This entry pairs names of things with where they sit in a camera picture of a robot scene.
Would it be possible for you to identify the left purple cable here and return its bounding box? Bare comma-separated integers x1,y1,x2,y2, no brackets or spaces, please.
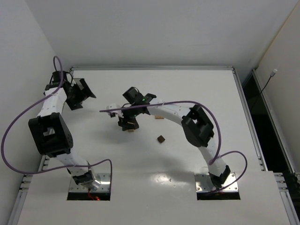
1,55,113,188

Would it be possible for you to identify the black wall cable with plug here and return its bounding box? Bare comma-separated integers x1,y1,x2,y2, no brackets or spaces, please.
250,68,278,106

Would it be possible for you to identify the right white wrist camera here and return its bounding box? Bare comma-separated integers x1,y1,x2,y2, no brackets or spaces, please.
106,103,123,118

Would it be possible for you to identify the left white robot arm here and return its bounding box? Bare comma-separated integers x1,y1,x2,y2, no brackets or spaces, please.
28,71,96,190

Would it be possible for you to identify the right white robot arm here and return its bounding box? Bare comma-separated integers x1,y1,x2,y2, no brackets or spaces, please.
117,87,231,188

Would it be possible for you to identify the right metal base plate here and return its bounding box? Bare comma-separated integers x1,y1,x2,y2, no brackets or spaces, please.
194,173,239,194

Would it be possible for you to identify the small dark wood block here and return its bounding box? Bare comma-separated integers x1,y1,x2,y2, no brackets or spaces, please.
157,135,165,143

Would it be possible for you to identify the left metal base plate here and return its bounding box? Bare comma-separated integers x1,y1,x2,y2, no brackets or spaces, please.
68,173,111,193

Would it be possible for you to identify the metal base plate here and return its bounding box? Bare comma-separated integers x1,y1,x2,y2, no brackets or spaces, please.
68,173,111,193
194,173,239,194

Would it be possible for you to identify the purple cable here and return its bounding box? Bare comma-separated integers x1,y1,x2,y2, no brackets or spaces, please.
1,55,113,188
99,100,248,194

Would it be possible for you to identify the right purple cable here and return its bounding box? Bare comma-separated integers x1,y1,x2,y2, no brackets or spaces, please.
99,100,248,194

